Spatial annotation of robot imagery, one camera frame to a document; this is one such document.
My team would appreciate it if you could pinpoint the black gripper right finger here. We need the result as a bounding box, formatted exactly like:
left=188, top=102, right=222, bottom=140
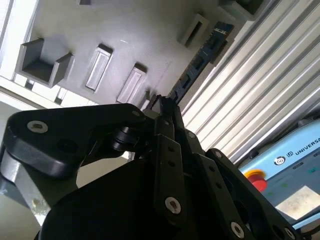
left=162, top=97, right=300, bottom=240

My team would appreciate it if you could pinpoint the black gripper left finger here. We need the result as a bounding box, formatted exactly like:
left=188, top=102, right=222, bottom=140
left=4, top=96, right=189, bottom=227

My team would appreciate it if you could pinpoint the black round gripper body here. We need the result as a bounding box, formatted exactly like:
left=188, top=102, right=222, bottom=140
left=37, top=159, right=221, bottom=240

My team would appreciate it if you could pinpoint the blue RAM stick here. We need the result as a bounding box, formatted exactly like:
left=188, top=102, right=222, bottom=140
left=168, top=20, right=235, bottom=105

